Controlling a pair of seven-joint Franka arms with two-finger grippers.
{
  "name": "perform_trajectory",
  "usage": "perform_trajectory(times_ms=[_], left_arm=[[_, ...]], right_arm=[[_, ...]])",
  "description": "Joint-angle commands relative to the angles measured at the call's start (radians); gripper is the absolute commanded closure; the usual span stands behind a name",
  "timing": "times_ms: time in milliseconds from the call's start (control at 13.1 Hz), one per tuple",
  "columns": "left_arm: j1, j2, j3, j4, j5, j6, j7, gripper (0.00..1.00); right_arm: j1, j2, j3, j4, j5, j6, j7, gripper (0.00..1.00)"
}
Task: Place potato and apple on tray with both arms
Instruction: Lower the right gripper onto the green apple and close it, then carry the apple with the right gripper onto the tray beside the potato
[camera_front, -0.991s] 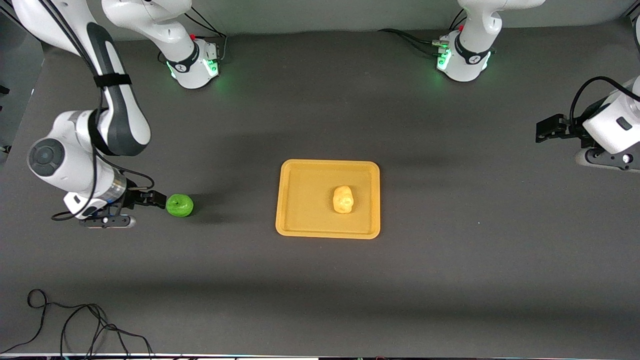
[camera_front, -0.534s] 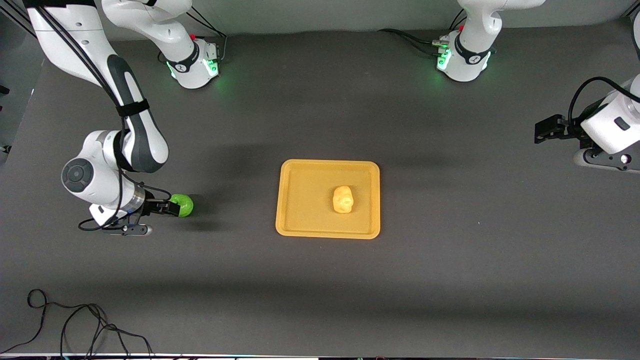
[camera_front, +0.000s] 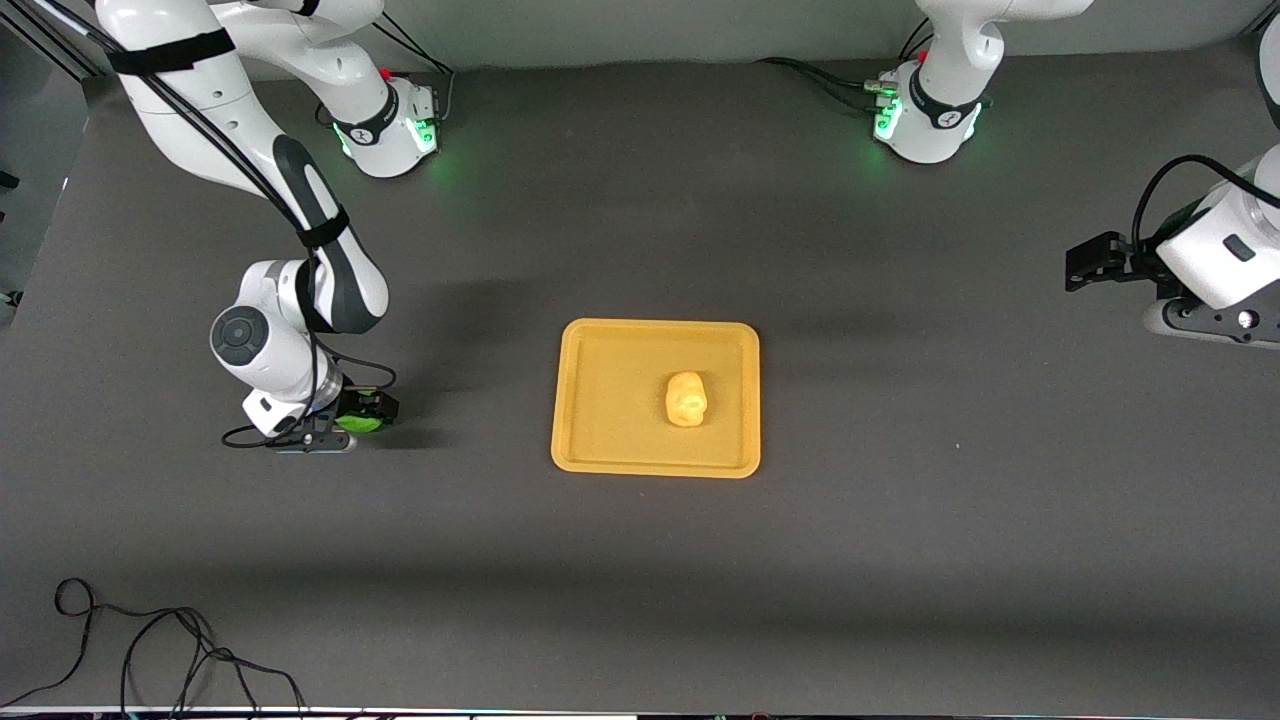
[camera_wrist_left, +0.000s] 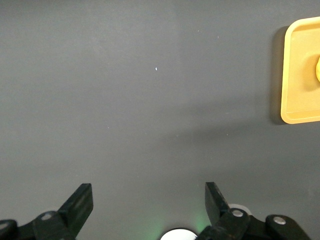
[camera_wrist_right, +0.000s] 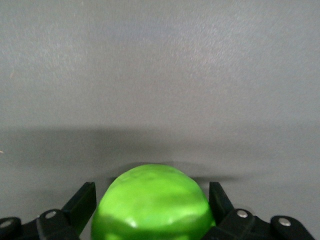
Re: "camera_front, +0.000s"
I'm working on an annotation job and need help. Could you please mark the loose black cable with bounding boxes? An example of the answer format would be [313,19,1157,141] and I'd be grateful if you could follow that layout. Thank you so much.
[0,577,309,713]

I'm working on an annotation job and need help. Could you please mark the black left arm base cable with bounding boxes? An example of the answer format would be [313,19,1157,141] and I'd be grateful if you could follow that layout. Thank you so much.
[755,56,896,113]

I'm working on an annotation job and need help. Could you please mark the dark grey table cloth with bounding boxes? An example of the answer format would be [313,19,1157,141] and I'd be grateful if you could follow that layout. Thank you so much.
[0,40,1280,713]

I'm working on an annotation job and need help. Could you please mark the yellow potato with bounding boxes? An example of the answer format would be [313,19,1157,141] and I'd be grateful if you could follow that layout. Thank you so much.
[664,371,710,429]

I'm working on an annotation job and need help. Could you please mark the yellow plastic tray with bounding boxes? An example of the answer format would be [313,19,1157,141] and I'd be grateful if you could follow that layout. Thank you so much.
[550,318,763,480]

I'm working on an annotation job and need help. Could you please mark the black metal frame rail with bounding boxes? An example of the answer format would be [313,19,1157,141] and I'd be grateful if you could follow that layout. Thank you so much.
[0,0,109,81]

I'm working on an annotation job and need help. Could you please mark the black arm base cable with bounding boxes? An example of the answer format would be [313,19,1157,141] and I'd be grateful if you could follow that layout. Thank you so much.
[316,14,457,128]
[755,56,896,113]

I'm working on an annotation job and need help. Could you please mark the black right arm base cable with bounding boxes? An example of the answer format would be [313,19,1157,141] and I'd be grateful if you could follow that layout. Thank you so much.
[316,14,457,128]

